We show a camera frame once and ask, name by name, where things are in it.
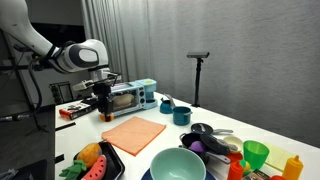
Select orange cloth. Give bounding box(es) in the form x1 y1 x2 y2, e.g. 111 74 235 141
101 115 167 157

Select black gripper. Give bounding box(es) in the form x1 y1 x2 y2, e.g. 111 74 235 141
92 81 115 116

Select black screen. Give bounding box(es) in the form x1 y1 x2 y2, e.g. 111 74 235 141
31 22 90 44

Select red ketchup bottle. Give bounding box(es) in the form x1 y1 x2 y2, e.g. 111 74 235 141
227 160 245 180

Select red toy piece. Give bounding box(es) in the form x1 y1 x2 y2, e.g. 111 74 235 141
227 152 244 163

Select beige toy bread loaf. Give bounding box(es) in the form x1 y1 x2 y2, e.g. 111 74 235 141
112 93 136 108

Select green plastic cup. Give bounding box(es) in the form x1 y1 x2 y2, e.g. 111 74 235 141
243 140 270 171

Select black camera stand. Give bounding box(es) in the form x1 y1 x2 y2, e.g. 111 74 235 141
191 57 204 108

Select green yellow toy fruit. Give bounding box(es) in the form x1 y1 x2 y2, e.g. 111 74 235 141
239 159 252 176

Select orange half toy fruit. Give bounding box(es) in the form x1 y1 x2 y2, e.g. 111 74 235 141
99 112 115 123

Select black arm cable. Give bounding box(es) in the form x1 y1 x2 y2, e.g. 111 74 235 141
27 43 68 115

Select watermelon slice plush toy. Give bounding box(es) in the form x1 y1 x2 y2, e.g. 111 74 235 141
80 154 108 180

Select grey curtain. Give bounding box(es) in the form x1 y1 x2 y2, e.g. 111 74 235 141
80 0 151 88

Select orange black box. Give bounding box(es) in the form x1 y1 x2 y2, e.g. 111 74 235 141
59 99 100 121

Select mint green bowl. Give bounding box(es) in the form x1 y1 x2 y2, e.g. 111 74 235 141
149 147 208 180

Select black tripod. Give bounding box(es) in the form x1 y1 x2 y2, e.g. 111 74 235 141
0 29 48 137

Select yellow mustard bottle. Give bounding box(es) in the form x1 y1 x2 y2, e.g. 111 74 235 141
282 154 305 180

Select pale yellow cutting board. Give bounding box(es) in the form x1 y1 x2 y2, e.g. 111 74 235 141
263 143 296 173

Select black tape strip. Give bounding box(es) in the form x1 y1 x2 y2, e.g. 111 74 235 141
54 122 77 132
54 153 65 164

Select black pan lid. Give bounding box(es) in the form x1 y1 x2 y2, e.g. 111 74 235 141
199 133 239 156

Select purple toy eggplant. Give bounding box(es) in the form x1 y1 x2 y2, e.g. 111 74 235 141
189 140 208 154

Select black plastic tray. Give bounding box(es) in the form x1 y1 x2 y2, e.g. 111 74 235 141
72 140 126 180

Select black stereo camera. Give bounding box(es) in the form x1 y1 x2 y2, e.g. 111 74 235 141
186 51 211 60

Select orange plush fruit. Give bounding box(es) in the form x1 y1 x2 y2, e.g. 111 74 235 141
76 142 103 168

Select small white bowl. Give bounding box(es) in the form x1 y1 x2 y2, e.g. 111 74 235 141
223 135 244 154

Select teal toy pot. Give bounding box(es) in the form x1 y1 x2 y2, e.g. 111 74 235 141
172 106 194 127

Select small brown packet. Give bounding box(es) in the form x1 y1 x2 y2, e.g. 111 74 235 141
251 169 272 180

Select small black frying pan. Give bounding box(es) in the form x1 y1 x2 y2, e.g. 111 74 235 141
190 122 234 136

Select light blue toaster oven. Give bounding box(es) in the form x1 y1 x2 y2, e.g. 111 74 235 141
98 78 158 122

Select black toy pot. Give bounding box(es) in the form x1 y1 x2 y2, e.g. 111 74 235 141
179 132 232 165

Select dark teal toy kettle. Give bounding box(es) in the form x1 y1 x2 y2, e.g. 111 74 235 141
159 93 176 115

